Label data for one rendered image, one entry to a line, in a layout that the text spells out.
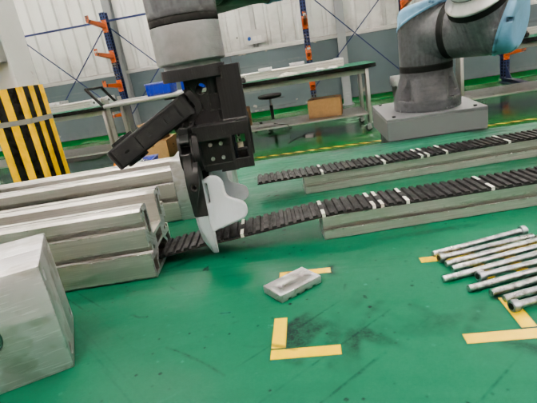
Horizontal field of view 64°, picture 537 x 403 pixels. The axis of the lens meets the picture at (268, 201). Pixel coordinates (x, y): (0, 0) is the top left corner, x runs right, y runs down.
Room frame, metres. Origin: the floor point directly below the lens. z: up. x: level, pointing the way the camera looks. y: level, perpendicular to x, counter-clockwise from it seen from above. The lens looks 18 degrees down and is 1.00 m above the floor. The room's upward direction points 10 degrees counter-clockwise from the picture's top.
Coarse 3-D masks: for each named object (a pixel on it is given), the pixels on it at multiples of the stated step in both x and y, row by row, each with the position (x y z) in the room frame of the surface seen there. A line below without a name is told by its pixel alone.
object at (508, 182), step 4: (488, 176) 0.51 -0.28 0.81; (492, 176) 0.51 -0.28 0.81; (496, 176) 0.51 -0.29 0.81; (500, 176) 0.50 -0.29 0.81; (504, 176) 0.50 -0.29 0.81; (496, 180) 0.49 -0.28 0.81; (500, 180) 0.49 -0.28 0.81; (504, 180) 0.49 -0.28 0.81; (508, 180) 0.49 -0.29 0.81; (512, 180) 0.48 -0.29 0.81; (504, 184) 0.48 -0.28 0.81; (508, 184) 0.47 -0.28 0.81; (512, 184) 0.47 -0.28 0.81; (516, 184) 0.47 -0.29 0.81; (520, 184) 0.47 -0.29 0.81
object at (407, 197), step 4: (396, 188) 0.52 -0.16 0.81; (400, 188) 0.52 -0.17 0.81; (404, 188) 0.52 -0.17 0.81; (396, 192) 0.51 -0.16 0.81; (400, 192) 0.50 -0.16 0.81; (404, 192) 0.51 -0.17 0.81; (408, 192) 0.50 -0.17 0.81; (400, 196) 0.49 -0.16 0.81; (404, 196) 0.49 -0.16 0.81; (408, 196) 0.49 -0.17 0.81; (412, 196) 0.48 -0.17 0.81; (404, 200) 0.48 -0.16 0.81; (408, 200) 0.47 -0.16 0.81; (412, 200) 0.48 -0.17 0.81; (416, 200) 0.47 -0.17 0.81; (404, 204) 0.47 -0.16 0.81
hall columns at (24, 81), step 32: (0, 0) 3.60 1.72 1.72; (0, 32) 3.48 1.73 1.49; (0, 64) 3.64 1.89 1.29; (32, 64) 3.75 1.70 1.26; (0, 96) 3.48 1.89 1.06; (32, 96) 3.58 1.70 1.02; (0, 128) 3.49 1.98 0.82; (32, 128) 3.46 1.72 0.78; (32, 160) 3.47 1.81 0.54; (64, 160) 3.74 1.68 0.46
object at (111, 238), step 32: (128, 192) 0.54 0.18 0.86; (0, 224) 0.53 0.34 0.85; (32, 224) 0.46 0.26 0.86; (64, 224) 0.45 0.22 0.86; (96, 224) 0.45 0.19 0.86; (128, 224) 0.45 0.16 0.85; (160, 224) 0.52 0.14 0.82; (64, 256) 0.45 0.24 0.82; (96, 256) 0.46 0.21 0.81; (128, 256) 0.45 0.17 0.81; (64, 288) 0.45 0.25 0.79
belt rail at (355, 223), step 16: (496, 192) 0.47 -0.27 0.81; (512, 192) 0.47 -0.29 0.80; (528, 192) 0.47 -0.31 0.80; (384, 208) 0.48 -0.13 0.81; (400, 208) 0.48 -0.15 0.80; (416, 208) 0.48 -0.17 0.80; (432, 208) 0.48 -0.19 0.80; (448, 208) 0.48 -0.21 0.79; (464, 208) 0.48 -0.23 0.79; (480, 208) 0.47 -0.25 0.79; (496, 208) 0.47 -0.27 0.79; (512, 208) 0.47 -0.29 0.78; (320, 224) 0.50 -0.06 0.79; (336, 224) 0.48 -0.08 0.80; (352, 224) 0.48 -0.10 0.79; (368, 224) 0.48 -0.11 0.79; (384, 224) 0.48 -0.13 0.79; (400, 224) 0.48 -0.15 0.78; (416, 224) 0.48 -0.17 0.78
